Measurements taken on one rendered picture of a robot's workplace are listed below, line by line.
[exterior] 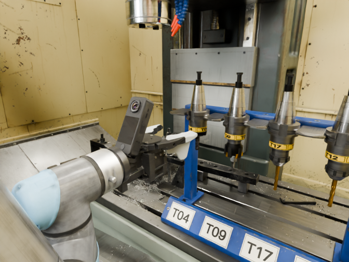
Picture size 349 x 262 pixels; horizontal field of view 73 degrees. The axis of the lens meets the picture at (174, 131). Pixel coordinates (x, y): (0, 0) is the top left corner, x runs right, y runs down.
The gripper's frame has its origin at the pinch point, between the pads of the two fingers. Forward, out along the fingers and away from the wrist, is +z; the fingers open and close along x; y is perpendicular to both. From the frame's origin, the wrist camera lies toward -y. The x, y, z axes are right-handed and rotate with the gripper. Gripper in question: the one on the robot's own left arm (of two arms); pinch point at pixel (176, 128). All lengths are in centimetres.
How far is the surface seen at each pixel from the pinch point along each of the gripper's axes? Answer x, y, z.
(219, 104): -21, 8, 66
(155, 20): -22.7, -28.0, 19.6
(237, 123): 12.3, -1.4, 7.6
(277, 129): 21.5, -1.6, 6.9
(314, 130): 27.9, -1.7, 10.0
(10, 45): -130, -24, 14
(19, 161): -116, 40, 1
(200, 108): 1.6, -3.6, 8.5
